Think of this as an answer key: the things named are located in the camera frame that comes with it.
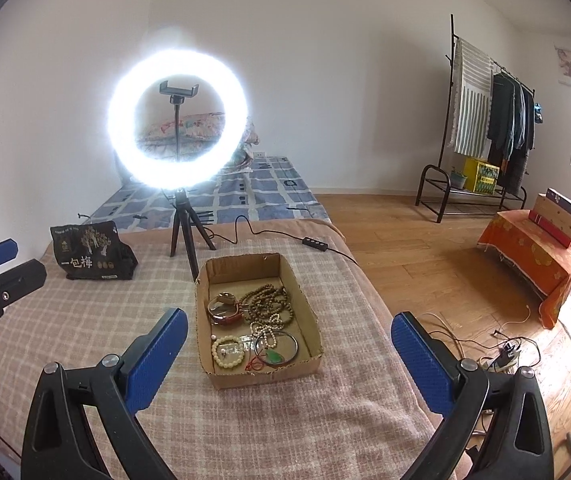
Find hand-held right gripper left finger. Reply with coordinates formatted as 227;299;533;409
22;307;189;480

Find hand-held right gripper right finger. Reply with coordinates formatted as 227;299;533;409
390;311;555;480

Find cream bead bracelet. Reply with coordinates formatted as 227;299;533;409
211;335;246;370

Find cardboard box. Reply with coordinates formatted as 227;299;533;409
195;253;325;390

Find pearl bracelet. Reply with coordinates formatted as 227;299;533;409
250;312;282;351

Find brown wooden bead necklace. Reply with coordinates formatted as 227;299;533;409
238;284;297;328

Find black snack bag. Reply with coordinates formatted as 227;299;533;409
49;220;138;282

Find power strip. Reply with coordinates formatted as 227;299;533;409
480;342;521;373

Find silver bangle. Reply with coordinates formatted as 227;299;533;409
254;331;299;365

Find black tripod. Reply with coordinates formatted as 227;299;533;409
168;187;217;283

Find orange cloth covered table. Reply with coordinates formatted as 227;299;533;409
478;210;571;330

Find red box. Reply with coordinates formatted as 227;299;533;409
528;210;571;249

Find blue patterned bed sheet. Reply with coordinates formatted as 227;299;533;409
88;156;333;233

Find yellow box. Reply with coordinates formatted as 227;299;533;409
463;156;501;194

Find dark blue box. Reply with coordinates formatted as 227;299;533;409
545;188;571;218

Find floral pillow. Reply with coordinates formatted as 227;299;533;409
135;112;258;171

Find black phone holder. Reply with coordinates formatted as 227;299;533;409
159;80;200;161

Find striped hanging cloth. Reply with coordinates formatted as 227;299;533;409
448;39;495;157

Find dark hanging clothes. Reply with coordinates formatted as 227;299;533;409
487;71;536;191

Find black clothes rack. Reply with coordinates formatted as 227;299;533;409
415;14;536;223

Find black floor cables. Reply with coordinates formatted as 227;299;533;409
423;305;571;361

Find brown strap watch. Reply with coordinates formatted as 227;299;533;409
206;292;242;326

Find green pendant red cord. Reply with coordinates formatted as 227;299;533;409
245;347;289;373

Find black ring light cable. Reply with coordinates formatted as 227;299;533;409
198;214;361;267

